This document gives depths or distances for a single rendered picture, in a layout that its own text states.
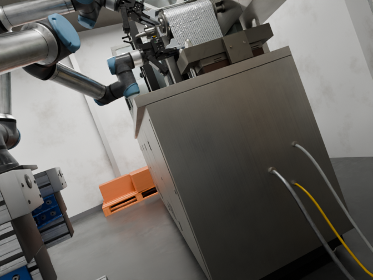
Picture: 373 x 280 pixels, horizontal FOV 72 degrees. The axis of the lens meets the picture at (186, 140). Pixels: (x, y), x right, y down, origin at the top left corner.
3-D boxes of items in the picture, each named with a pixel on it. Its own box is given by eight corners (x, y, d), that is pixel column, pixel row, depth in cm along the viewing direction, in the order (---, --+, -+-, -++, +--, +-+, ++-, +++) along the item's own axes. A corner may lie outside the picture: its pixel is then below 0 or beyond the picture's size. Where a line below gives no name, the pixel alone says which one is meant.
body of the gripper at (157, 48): (162, 35, 117) (137, 43, 114) (169, 54, 117) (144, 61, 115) (160, 43, 124) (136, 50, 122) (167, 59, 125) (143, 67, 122)
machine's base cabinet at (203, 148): (160, 199, 341) (136, 138, 338) (203, 180, 354) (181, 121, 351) (228, 326, 95) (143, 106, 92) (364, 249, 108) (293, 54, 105)
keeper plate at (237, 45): (230, 65, 105) (221, 39, 105) (251, 58, 107) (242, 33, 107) (232, 63, 103) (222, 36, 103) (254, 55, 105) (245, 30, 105)
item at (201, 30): (184, 64, 122) (170, 27, 122) (227, 50, 127) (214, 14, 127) (184, 64, 122) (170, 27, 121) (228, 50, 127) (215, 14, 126)
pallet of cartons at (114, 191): (163, 182, 465) (155, 161, 463) (175, 185, 395) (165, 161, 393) (104, 208, 429) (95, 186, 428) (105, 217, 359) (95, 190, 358)
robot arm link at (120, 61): (112, 79, 119) (106, 61, 119) (135, 72, 121) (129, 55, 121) (111, 74, 112) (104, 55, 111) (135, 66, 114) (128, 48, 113)
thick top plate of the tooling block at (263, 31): (181, 74, 118) (176, 62, 117) (256, 49, 126) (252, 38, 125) (188, 63, 102) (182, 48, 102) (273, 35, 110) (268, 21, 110)
